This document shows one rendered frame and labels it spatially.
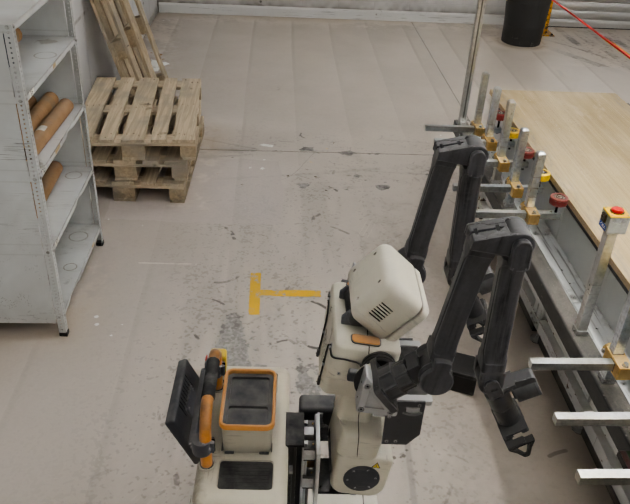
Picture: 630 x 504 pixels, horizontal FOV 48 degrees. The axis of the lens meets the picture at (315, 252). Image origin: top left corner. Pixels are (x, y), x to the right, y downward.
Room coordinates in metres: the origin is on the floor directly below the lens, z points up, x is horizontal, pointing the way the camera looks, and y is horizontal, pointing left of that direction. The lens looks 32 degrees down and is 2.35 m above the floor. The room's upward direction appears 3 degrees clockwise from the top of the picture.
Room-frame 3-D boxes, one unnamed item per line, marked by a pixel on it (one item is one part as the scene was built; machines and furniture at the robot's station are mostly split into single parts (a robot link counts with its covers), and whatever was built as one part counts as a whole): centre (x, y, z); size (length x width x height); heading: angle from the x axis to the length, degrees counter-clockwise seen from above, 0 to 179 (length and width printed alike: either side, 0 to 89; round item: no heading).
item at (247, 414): (1.47, 0.16, 0.87); 0.23 x 0.15 x 0.11; 3
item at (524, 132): (3.13, -0.94, 0.87); 0.04 x 0.04 x 0.48; 4
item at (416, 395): (1.49, -0.24, 0.99); 0.28 x 0.16 x 0.22; 3
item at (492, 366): (1.28, -0.42, 1.40); 0.11 x 0.06 x 0.43; 2
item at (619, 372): (1.86, -1.03, 0.81); 0.14 x 0.06 x 0.05; 4
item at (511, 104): (3.38, -0.92, 0.91); 0.04 x 0.04 x 0.48; 4
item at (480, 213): (2.83, -0.87, 0.81); 0.43 x 0.03 x 0.04; 94
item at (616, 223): (2.14, -1.01, 1.18); 0.07 x 0.07 x 0.08; 4
